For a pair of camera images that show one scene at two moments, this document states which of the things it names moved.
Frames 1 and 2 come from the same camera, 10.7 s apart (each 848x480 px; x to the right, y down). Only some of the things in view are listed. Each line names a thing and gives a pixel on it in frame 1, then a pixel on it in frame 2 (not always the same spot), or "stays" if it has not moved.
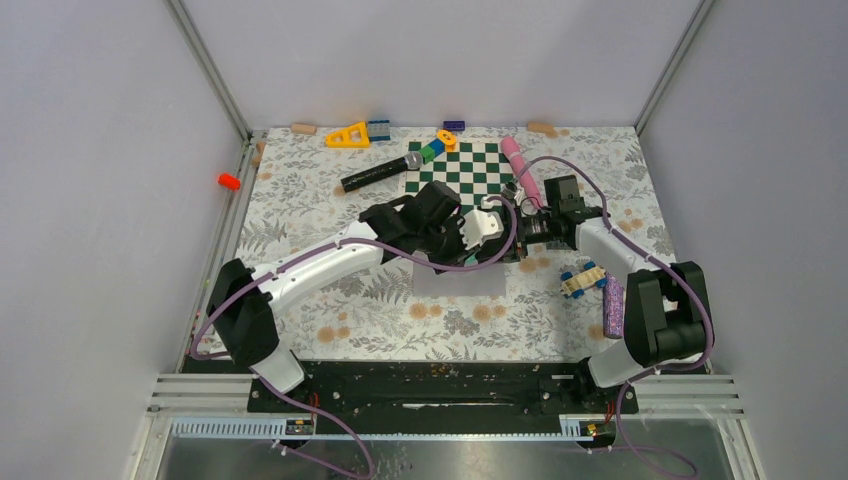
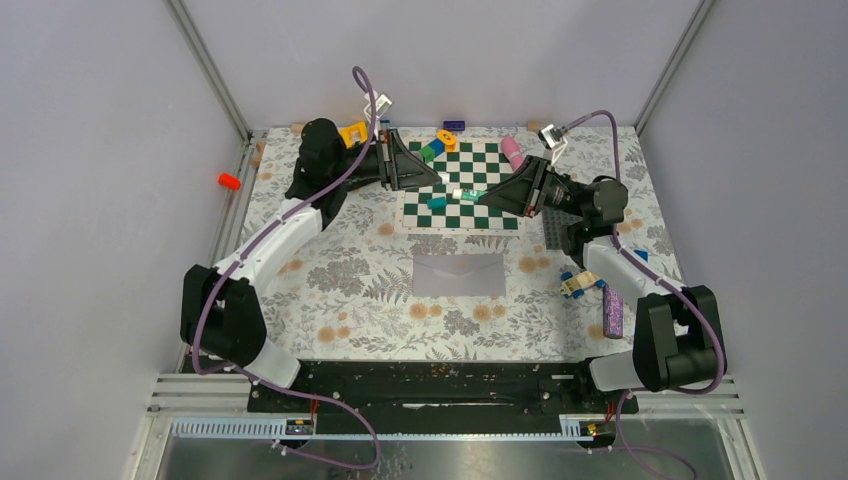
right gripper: x=517 y=248 → x=524 y=192
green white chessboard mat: x=475 y=169 stays
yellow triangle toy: x=354 y=137 stays
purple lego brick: x=454 y=125 stays
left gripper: x=460 y=254 → x=398 y=167
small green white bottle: x=471 y=261 → x=471 y=194
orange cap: x=230 y=182 stays
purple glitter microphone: x=613 y=308 stays
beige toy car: x=575 y=285 stays
